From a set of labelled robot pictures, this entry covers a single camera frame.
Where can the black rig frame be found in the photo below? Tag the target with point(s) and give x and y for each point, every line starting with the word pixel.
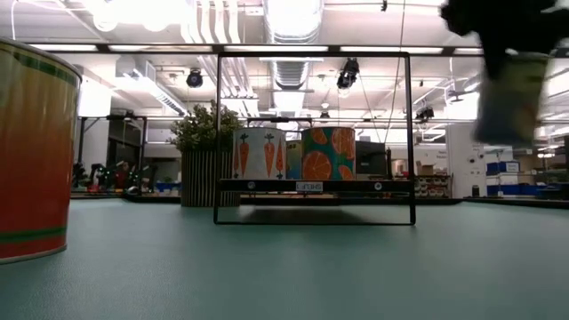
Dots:
pixel 218 48

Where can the silver ventilation duct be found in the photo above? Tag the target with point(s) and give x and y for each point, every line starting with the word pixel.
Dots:
pixel 291 26

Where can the white carrots tin can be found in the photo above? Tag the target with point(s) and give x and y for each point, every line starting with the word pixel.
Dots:
pixel 258 155

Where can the blue storage bin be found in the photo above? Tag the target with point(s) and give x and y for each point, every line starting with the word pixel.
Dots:
pixel 515 189
pixel 502 167

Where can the black equipment case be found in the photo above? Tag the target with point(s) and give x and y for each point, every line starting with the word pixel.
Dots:
pixel 371 160

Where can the potted plant striped pot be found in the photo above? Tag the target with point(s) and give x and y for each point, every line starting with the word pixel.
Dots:
pixel 200 178

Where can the cardboard box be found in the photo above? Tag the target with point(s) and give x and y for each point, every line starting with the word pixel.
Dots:
pixel 426 168

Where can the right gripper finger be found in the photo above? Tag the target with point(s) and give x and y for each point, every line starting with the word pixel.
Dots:
pixel 493 64

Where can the black ceiling spot lamp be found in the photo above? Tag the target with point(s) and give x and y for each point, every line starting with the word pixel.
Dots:
pixel 348 75
pixel 425 113
pixel 194 79

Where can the yellow green blue tin can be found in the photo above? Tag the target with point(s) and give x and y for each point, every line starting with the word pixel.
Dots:
pixel 293 160

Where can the person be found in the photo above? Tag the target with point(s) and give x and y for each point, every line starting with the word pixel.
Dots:
pixel 122 175

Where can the background black robot arm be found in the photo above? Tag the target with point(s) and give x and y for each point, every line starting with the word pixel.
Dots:
pixel 98 178
pixel 140 180

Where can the red green tin can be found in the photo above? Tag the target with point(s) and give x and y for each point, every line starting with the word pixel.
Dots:
pixel 511 102

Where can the white ceiling light fixture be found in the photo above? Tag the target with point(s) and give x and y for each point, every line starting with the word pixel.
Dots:
pixel 155 93

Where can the pineapple tin can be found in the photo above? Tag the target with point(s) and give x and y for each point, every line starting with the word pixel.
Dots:
pixel 35 155

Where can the white pillar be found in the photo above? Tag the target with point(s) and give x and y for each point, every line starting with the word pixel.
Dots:
pixel 464 155

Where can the background black metal frame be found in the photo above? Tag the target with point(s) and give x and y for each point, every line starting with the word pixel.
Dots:
pixel 144 142
pixel 280 120

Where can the storage rack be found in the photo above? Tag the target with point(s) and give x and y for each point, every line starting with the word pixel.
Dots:
pixel 431 186

